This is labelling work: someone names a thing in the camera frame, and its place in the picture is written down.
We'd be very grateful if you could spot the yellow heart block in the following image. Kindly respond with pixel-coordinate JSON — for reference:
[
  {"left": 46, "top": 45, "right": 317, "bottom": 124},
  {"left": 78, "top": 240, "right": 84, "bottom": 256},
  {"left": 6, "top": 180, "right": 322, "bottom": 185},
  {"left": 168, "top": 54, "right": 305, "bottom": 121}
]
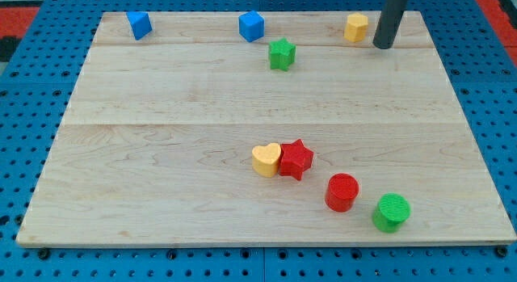
[{"left": 251, "top": 143, "right": 282, "bottom": 178}]

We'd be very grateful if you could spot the red star block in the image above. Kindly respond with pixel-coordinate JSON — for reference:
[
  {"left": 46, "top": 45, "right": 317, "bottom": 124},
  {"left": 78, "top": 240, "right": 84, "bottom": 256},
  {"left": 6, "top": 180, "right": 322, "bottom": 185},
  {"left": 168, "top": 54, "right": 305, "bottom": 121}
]
[{"left": 279, "top": 139, "right": 313, "bottom": 181}]

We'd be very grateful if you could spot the light wooden board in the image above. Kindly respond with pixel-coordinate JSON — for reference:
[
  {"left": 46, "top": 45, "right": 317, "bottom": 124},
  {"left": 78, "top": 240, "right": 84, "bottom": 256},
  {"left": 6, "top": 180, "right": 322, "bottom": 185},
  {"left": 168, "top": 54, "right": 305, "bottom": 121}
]
[{"left": 16, "top": 11, "right": 516, "bottom": 248}]

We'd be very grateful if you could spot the green star block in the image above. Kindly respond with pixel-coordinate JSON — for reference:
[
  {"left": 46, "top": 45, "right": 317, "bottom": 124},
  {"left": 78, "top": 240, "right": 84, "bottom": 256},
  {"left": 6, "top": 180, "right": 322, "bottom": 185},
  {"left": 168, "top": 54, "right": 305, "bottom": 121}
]
[{"left": 268, "top": 38, "right": 296, "bottom": 71}]

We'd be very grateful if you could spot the red cylinder block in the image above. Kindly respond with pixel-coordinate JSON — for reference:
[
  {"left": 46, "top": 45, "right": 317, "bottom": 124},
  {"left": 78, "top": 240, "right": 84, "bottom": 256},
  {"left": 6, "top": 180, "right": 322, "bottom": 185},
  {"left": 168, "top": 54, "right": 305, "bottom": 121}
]
[{"left": 325, "top": 173, "right": 359, "bottom": 213}]

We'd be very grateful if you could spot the blue cube block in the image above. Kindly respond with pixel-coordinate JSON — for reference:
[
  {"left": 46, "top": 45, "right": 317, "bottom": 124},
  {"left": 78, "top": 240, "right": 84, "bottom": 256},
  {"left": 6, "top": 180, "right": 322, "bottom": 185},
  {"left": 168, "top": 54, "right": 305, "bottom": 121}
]
[{"left": 238, "top": 11, "right": 265, "bottom": 42}]

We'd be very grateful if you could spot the yellow hexagon block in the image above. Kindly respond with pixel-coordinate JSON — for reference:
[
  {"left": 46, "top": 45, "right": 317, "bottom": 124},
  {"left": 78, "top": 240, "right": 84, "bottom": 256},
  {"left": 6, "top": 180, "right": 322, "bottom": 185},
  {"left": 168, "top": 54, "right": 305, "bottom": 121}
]
[{"left": 343, "top": 13, "right": 368, "bottom": 42}]

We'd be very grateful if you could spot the green cylinder block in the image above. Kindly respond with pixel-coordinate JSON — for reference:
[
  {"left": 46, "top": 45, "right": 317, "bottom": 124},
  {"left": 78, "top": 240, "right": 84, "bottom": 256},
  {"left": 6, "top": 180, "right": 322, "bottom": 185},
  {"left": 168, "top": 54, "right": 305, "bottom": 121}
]
[{"left": 372, "top": 192, "right": 411, "bottom": 233}]

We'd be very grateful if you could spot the blue triangular prism block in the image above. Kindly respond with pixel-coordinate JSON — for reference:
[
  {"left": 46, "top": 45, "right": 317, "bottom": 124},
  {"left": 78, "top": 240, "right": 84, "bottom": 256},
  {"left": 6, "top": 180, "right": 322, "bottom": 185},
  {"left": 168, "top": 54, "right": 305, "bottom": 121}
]
[{"left": 126, "top": 11, "right": 153, "bottom": 40}]

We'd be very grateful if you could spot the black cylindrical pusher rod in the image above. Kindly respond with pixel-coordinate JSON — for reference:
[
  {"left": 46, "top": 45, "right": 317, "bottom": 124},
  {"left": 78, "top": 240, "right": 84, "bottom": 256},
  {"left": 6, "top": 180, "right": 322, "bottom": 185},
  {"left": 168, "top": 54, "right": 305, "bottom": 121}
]
[{"left": 372, "top": 0, "right": 409, "bottom": 49}]

